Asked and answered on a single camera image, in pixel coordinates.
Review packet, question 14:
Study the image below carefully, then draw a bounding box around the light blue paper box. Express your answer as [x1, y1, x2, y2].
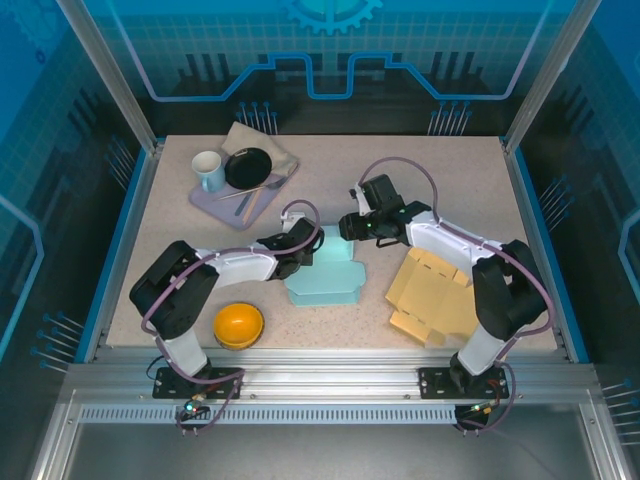
[283, 224, 370, 308]

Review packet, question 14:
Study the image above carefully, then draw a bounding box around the yellow paper box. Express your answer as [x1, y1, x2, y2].
[383, 248, 481, 347]

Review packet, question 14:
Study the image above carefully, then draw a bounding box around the lavender tray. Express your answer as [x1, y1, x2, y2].
[188, 169, 292, 231]

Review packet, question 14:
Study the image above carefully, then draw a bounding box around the metal fork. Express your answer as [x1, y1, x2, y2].
[215, 175, 288, 202]

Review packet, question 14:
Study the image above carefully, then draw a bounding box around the black plate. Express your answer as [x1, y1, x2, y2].
[223, 146, 274, 190]

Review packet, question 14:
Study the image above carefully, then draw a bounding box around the orange bowl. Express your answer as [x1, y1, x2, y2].
[212, 301, 265, 351]

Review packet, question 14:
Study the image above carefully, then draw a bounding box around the light blue mug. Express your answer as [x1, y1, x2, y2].
[191, 149, 227, 194]

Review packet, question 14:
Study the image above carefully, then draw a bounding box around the beige cloth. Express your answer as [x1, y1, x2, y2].
[221, 121, 301, 181]

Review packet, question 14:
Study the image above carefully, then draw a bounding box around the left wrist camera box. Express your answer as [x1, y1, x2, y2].
[278, 211, 307, 234]

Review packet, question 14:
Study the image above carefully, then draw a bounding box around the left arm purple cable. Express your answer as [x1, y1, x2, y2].
[142, 199, 321, 437]

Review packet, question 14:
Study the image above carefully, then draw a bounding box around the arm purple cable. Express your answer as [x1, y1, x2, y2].
[358, 157, 556, 437]
[142, 199, 321, 437]

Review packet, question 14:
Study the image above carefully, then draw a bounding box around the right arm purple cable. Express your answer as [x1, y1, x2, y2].
[358, 157, 556, 437]

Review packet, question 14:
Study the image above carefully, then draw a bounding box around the aluminium rail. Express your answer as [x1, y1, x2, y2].
[64, 348, 601, 409]

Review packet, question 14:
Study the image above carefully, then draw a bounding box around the slotted cable duct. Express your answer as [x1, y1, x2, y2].
[79, 405, 459, 425]

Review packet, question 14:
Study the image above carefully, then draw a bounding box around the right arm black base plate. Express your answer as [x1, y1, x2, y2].
[417, 366, 511, 401]

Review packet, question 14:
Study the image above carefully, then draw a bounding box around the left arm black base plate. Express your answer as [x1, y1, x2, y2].
[152, 367, 245, 401]

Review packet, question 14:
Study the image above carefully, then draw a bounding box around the aluminium frame post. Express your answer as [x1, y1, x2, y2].
[502, 0, 604, 156]
[55, 0, 164, 156]

